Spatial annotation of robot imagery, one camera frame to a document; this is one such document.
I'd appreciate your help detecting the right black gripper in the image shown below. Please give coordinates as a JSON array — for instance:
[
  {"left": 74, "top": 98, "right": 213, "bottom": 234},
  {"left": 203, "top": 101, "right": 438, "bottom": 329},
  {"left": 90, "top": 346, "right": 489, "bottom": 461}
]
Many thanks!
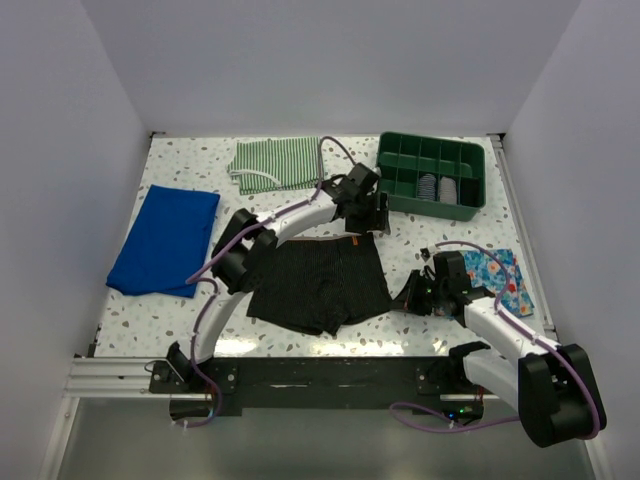
[{"left": 388, "top": 269, "right": 447, "bottom": 316}]

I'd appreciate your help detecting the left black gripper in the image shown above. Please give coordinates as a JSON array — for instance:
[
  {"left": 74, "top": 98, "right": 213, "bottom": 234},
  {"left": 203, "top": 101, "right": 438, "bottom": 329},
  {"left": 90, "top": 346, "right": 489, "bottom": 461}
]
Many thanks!
[{"left": 345, "top": 191, "right": 390, "bottom": 235}]

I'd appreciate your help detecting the black pinstriped underwear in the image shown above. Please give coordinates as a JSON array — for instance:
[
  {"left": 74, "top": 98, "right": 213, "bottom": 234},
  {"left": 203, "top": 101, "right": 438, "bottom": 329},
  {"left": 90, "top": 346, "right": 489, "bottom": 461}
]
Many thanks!
[{"left": 247, "top": 233, "right": 391, "bottom": 336}]

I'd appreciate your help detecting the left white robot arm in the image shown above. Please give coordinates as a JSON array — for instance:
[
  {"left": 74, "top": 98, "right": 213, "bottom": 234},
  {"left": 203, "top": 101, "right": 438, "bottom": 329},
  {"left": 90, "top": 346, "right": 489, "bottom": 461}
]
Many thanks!
[{"left": 165, "top": 163, "right": 389, "bottom": 392}]

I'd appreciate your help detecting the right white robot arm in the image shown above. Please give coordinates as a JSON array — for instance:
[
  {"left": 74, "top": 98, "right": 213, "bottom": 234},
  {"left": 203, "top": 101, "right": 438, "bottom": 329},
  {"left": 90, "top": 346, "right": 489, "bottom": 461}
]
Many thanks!
[{"left": 394, "top": 244, "right": 607, "bottom": 447}]

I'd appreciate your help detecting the rolled blue striped underwear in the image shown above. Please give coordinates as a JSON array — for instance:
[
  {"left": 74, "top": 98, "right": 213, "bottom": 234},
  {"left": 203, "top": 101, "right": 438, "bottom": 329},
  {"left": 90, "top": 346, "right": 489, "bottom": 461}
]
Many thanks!
[{"left": 416, "top": 173, "right": 438, "bottom": 201}]

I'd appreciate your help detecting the blue floral underwear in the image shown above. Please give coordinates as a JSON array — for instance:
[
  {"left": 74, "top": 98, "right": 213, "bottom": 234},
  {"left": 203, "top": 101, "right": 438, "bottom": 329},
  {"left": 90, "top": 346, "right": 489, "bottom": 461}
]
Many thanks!
[{"left": 462, "top": 249, "right": 534, "bottom": 318}]

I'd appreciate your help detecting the rolled grey striped underwear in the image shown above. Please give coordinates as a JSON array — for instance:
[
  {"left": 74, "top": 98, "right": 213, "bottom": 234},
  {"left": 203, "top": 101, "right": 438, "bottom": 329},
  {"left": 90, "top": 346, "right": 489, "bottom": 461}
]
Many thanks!
[{"left": 438, "top": 176, "right": 458, "bottom": 205}]

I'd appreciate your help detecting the green striped underwear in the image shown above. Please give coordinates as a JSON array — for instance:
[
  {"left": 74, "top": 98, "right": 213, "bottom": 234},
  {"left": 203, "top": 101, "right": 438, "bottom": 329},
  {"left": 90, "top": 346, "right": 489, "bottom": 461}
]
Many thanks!
[{"left": 227, "top": 137, "right": 320, "bottom": 195}]

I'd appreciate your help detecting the blue folded underwear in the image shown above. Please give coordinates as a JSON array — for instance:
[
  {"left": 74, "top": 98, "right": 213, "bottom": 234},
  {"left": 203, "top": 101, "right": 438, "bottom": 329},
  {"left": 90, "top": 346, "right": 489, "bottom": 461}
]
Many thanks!
[{"left": 106, "top": 185, "right": 220, "bottom": 298}]

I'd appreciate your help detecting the green divided storage bin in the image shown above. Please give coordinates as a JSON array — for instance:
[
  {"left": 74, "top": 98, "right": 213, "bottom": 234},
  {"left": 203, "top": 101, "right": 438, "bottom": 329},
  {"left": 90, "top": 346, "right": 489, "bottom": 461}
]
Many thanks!
[{"left": 376, "top": 132, "right": 486, "bottom": 222}]

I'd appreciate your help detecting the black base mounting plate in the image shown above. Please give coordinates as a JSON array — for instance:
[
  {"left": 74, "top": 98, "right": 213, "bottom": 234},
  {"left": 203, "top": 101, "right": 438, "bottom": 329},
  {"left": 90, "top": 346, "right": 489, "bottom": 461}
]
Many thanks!
[{"left": 149, "top": 357, "right": 488, "bottom": 425}]

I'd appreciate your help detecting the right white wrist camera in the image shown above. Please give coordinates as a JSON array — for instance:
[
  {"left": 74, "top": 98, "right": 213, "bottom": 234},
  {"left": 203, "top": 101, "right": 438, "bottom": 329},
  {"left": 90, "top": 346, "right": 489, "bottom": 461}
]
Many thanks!
[{"left": 420, "top": 245, "right": 438, "bottom": 261}]

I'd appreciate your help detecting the aluminium frame rail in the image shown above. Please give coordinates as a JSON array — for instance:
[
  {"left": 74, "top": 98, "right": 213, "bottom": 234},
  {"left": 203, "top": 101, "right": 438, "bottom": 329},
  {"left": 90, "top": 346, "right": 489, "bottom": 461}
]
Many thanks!
[{"left": 64, "top": 324, "right": 171, "bottom": 401}]

